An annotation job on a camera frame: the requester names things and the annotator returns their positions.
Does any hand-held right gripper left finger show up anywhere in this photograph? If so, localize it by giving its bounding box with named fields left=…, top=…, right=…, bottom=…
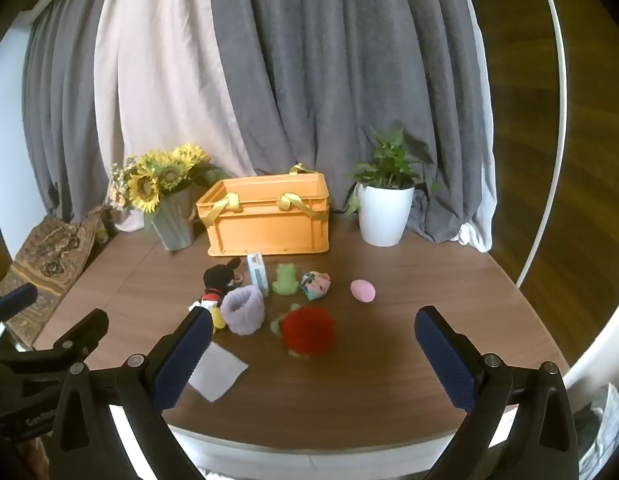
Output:
left=48, top=306, right=213, bottom=480

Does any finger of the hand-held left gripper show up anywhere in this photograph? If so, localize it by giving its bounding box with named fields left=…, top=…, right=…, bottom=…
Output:
left=0, top=282, right=38, bottom=331
left=49, top=308, right=110, bottom=366

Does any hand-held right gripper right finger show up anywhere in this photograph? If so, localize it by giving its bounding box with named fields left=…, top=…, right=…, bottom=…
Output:
left=414, top=305, right=580, bottom=480

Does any penguin plush toy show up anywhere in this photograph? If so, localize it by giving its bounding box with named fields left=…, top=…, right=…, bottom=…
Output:
left=188, top=257, right=242, bottom=333

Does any colourful small toy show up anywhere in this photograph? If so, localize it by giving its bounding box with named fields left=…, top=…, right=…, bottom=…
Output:
left=300, top=271, right=331, bottom=301

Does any orange plastic crate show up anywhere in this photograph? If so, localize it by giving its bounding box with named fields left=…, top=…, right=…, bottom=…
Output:
left=196, top=171, right=331, bottom=257

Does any white paper napkin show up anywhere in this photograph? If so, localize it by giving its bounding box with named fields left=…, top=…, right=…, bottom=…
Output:
left=188, top=342, right=249, bottom=403

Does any patterned brown cushion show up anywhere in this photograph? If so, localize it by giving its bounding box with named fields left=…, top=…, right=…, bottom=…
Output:
left=0, top=205, right=115, bottom=351

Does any purple fluffy wristband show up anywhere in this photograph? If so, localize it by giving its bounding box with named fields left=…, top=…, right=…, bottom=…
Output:
left=220, top=285, right=266, bottom=335

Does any pink egg-shaped sponge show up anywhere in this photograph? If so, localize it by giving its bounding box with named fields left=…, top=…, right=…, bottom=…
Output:
left=350, top=279, right=377, bottom=303

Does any small white box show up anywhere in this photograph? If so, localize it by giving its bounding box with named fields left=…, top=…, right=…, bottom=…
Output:
left=246, top=253, right=269, bottom=297

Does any green frog toy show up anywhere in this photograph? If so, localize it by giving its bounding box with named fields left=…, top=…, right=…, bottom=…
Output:
left=272, top=263, right=299, bottom=295

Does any red fluffy strawberry toy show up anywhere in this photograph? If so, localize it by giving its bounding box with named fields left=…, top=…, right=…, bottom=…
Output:
left=269, top=306, right=337, bottom=358

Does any grey ribbed vase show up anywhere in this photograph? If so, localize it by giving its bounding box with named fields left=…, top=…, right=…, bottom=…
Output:
left=150, top=187, right=196, bottom=252

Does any white plant pot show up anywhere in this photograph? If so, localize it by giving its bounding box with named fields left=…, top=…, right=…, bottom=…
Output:
left=358, top=183, right=415, bottom=247

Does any sunflower bouquet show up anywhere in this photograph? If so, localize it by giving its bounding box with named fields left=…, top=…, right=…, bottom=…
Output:
left=106, top=142, right=231, bottom=235

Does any white crumpled cloth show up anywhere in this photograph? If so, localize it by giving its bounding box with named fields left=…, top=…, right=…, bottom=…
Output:
left=574, top=382, right=619, bottom=480

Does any grey curtain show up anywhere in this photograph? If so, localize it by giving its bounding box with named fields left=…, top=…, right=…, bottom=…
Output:
left=22, top=7, right=127, bottom=223
left=206, top=0, right=493, bottom=246

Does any green potted plant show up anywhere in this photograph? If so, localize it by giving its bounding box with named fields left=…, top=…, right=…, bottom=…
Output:
left=347, top=129, right=440, bottom=217

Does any pale pink curtain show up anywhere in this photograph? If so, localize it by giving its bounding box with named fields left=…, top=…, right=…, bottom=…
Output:
left=94, top=0, right=257, bottom=233

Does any white hoop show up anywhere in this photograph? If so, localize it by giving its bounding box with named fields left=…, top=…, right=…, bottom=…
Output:
left=514, top=0, right=569, bottom=291

